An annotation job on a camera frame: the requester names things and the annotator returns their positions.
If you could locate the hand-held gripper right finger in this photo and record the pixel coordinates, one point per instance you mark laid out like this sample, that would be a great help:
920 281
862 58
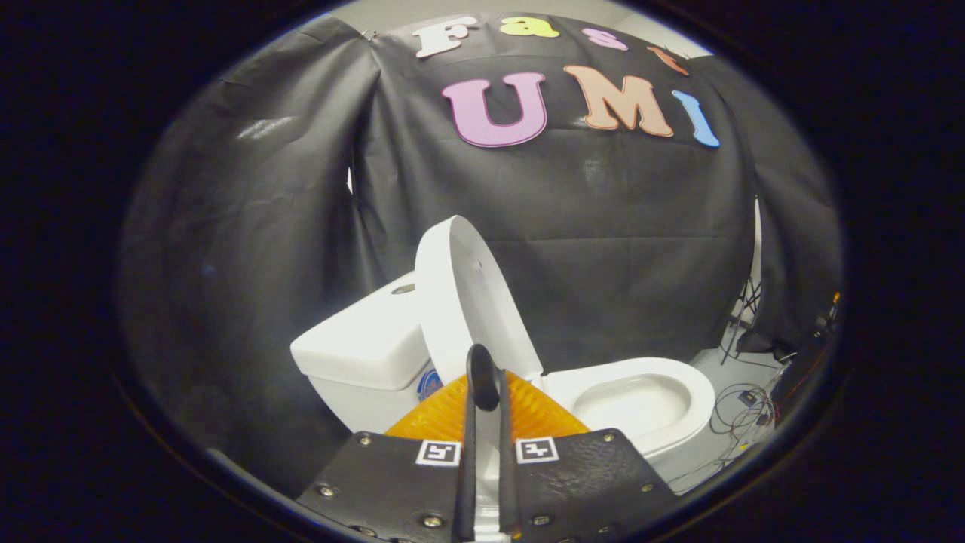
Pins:
507 475

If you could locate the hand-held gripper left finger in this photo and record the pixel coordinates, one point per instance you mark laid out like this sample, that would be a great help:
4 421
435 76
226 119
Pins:
466 475

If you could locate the black round pull tab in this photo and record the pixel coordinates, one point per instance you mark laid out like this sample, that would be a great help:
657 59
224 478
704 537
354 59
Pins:
482 377

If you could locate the white toilet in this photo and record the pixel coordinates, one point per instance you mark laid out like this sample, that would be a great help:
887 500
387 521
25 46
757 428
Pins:
362 407

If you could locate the white toilet tank lid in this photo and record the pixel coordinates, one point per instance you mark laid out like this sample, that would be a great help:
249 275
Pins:
362 339

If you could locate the white toilet seat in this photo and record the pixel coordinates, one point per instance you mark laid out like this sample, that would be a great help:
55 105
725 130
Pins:
686 385

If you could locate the black backdrop cloth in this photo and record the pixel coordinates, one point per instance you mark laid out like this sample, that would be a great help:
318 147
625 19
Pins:
618 249

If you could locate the small black power adapter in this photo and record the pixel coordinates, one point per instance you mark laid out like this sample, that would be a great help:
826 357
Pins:
748 398

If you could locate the black tripod light stand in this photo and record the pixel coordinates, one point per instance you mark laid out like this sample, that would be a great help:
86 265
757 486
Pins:
742 324

